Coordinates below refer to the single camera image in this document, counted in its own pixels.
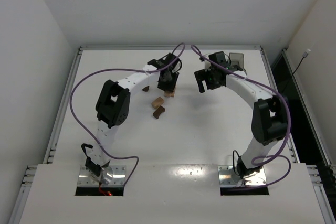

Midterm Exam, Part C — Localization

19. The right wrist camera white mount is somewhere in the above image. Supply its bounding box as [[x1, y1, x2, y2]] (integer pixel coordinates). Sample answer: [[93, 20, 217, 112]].
[[204, 55, 211, 71]]

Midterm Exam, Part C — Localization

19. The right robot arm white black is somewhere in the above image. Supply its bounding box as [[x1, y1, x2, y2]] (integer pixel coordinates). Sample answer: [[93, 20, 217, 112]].
[[194, 48, 291, 179]]

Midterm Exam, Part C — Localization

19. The black wall cable white plug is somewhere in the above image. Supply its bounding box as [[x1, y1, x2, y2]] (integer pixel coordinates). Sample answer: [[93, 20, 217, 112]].
[[280, 48, 311, 93]]

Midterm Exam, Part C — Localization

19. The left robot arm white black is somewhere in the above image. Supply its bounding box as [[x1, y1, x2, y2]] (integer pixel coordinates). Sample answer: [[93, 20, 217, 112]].
[[79, 53, 182, 182]]

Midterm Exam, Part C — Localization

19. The printed light wood plank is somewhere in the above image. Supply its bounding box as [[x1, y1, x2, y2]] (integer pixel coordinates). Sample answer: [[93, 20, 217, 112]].
[[164, 91, 174, 98]]

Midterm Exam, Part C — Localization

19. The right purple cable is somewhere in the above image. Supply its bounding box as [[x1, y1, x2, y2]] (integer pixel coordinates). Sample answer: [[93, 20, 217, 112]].
[[190, 44, 292, 190]]

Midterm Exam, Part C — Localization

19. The light wood rectangular block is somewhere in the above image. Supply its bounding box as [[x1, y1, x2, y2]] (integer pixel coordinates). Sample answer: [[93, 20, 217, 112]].
[[151, 97, 164, 109]]

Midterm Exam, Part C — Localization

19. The purple cable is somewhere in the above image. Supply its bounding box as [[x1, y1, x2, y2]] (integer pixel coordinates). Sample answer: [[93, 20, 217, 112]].
[[190, 44, 292, 190], [70, 42, 186, 183]]

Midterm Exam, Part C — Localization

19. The smoky transparent plastic bin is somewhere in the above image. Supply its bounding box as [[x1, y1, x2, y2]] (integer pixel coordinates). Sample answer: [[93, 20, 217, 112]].
[[229, 52, 246, 71]]

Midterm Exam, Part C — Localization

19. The plain light wood plank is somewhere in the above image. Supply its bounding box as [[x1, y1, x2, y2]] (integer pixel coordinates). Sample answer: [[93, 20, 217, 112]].
[[170, 86, 177, 98]]

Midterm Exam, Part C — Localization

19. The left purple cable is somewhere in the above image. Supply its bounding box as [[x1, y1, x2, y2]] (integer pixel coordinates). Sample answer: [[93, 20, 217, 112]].
[[70, 42, 186, 183]]

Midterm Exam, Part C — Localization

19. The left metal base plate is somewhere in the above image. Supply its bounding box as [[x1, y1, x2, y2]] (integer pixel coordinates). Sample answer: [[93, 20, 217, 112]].
[[77, 165, 127, 188]]

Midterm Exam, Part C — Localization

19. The dark arch wood block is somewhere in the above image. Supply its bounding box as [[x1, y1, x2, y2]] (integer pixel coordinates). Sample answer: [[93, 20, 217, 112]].
[[153, 106, 165, 119]]

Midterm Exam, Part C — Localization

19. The metal base plate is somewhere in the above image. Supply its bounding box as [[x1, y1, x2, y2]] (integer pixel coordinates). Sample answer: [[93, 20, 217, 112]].
[[77, 165, 127, 188], [218, 165, 267, 188]]

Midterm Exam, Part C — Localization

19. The dark half-round wood block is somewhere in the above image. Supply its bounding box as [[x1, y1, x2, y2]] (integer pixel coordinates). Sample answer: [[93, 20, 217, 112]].
[[142, 86, 150, 92]]

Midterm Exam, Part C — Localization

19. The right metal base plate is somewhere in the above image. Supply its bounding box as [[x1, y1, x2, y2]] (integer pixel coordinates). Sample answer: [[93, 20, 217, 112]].
[[218, 165, 267, 188]]

